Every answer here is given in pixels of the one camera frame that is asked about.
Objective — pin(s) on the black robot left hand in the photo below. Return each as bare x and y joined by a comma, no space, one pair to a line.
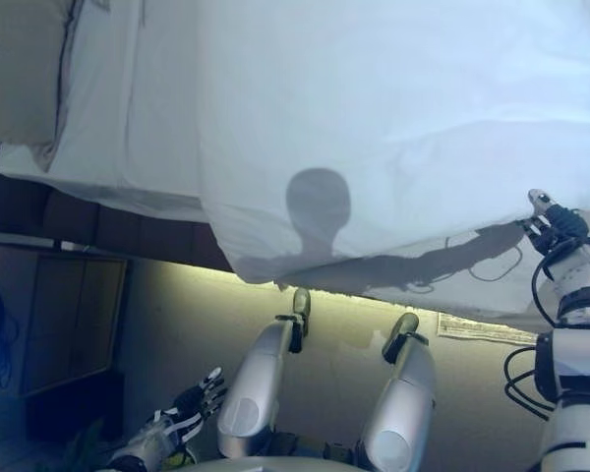
199,400

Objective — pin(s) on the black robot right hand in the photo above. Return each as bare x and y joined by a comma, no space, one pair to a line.
568,226

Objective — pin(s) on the white duvet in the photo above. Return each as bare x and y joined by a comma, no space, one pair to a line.
373,123

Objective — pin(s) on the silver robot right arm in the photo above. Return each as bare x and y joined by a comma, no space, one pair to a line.
580,364

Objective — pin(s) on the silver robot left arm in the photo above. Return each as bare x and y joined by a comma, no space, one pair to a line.
142,445

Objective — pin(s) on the white bed sheet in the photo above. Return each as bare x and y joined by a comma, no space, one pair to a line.
142,108

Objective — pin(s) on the silver robot left leg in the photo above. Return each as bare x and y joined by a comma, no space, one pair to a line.
258,383

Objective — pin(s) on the silver robot leg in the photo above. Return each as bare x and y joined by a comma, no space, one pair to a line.
258,383
403,403

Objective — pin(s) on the wooden nightstand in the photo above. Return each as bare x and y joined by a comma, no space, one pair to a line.
64,314

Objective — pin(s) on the silver robot right leg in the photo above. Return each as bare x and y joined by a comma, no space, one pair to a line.
403,403

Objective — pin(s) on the large beige pillow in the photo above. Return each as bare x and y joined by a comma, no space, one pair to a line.
19,69

